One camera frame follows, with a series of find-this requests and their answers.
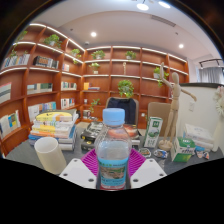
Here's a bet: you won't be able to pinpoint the clear blue-capped water bottle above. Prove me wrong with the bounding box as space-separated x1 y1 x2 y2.
94 107 133 191

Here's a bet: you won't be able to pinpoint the white vase with flowers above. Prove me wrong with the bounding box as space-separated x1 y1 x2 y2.
211 85 224 153

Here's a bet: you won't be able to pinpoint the tall green-white carton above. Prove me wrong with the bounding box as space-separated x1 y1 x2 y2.
143 116 164 149

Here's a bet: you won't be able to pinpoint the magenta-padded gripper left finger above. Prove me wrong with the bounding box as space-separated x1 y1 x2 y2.
59 147 101 190

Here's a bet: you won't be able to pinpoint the ceiling chandelier lights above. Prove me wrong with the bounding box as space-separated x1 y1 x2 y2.
135 0 172 12

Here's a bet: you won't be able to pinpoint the white partition with dark top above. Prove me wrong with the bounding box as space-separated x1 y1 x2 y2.
179 82 224 148

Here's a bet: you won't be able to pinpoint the stack of colourful books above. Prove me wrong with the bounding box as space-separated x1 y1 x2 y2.
28 108 80 152

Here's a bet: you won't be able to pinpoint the dark office chair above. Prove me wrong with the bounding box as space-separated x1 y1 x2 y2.
105 96 139 126

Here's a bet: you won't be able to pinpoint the grey curtain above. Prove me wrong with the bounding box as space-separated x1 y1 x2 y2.
199 66 224 84

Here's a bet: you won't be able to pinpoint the stack of dark books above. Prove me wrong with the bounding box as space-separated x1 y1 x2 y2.
79 120 142 151

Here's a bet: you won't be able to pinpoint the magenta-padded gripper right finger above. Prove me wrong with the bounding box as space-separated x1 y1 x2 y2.
128 147 168 190

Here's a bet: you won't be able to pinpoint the colourful small sticker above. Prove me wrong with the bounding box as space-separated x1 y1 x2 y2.
194 146 211 161

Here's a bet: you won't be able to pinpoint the ceiling air vent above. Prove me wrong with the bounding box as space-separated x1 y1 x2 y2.
149 14 177 28

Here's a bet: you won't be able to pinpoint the wooden shelf unit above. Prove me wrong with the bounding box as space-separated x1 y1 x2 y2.
0 22 190 156

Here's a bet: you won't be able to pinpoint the dark oval sticker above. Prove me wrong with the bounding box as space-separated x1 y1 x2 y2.
138 147 153 159

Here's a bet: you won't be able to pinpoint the green-white tissue box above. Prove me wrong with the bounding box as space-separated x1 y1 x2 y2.
170 136 197 163

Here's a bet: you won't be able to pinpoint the stack of white books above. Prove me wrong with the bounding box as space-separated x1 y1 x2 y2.
182 123 215 152

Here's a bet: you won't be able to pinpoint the tan chair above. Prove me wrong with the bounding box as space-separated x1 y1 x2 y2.
146 101 172 130

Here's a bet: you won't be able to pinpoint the blue-white sticker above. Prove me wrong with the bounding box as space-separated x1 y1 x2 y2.
153 148 169 160

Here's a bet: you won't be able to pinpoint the wooden artist mannequin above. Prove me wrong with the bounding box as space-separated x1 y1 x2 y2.
157 61 198 152

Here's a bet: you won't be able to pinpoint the cream plastic cup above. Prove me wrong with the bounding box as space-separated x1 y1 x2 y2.
33 136 68 176

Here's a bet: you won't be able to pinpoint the black ceiling track light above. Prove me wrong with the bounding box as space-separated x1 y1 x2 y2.
199 58 224 70

